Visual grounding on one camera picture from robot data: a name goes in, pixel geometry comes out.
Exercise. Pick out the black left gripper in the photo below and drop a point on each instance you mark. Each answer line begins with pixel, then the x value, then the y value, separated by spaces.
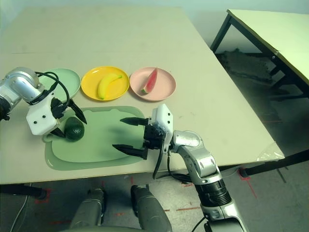
pixel 58 108

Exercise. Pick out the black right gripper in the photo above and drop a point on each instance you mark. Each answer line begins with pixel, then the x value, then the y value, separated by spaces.
pixel 153 137

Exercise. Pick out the dark green avocado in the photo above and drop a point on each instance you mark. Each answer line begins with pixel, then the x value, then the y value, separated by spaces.
pixel 74 131

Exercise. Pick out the yellow banana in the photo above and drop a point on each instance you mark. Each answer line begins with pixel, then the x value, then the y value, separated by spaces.
pixel 106 84

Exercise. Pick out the red watermelon slice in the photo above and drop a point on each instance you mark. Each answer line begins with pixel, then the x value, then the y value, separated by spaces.
pixel 150 83

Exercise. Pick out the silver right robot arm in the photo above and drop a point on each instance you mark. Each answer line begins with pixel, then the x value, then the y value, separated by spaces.
pixel 200 164

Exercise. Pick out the green cutting board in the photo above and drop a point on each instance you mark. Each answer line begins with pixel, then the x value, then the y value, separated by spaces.
pixel 101 140

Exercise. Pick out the green plastic plate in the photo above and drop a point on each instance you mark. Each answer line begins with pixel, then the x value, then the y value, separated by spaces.
pixel 72 79

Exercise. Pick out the yellow plastic plate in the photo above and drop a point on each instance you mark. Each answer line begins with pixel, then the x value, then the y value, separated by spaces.
pixel 89 84

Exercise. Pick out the pink plastic plate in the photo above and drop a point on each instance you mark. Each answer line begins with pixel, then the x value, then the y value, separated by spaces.
pixel 164 84

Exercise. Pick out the grey right robot leg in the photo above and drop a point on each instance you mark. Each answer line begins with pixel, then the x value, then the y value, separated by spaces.
pixel 149 210

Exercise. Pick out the grey robot leg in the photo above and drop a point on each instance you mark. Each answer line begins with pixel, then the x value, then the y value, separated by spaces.
pixel 149 210
pixel 89 210

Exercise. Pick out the grey left robot leg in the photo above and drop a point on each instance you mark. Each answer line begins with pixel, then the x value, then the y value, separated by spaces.
pixel 89 210

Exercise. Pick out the pale grey robot torso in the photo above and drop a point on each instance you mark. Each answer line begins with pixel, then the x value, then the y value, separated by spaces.
pixel 103 229

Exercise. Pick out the dark floor rug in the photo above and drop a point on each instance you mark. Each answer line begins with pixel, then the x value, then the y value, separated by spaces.
pixel 243 65

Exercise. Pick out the clear plastic bag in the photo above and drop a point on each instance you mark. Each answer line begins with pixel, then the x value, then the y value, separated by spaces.
pixel 270 153

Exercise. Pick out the black-framed side table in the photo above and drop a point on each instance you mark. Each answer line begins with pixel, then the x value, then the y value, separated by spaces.
pixel 277 31

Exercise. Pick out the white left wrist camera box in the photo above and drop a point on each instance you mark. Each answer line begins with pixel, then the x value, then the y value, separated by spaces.
pixel 41 118

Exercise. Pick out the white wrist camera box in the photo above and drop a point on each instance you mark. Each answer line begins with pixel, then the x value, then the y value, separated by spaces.
pixel 41 118
pixel 163 116

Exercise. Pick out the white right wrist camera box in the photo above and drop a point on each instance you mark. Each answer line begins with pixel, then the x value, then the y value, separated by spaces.
pixel 163 116

